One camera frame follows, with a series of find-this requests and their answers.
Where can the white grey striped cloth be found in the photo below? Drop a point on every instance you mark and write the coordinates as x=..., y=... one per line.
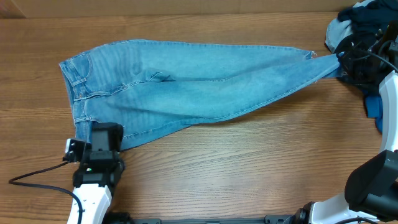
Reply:
x=337, y=32

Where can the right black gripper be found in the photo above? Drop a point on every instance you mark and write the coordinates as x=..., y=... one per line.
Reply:
x=354, y=58

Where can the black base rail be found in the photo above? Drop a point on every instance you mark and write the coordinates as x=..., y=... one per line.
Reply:
x=125, y=218

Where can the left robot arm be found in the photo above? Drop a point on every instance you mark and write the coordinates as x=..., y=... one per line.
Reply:
x=99, y=171

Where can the light blue denim jeans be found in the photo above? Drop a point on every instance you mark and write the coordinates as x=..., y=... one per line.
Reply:
x=155, y=88

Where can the dark blue shirt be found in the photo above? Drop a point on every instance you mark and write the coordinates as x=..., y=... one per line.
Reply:
x=373, y=106

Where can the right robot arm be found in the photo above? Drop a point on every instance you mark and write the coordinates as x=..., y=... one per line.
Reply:
x=370, y=194

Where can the black garment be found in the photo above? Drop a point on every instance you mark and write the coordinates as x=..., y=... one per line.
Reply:
x=385, y=20

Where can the cardboard wall panel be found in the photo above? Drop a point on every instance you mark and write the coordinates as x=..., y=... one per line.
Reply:
x=93, y=8

